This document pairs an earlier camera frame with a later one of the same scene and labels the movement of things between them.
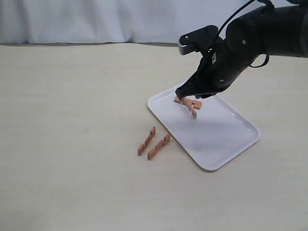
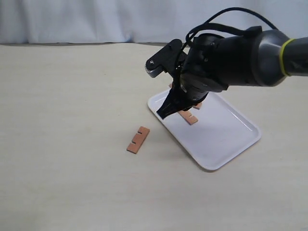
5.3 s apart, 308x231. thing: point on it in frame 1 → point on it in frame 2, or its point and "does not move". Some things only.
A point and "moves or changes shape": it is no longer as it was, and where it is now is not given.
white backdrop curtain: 115,21 does not move
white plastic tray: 220,132 does not move
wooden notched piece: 193,111 moves or changes shape
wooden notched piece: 142,146 → 138,140
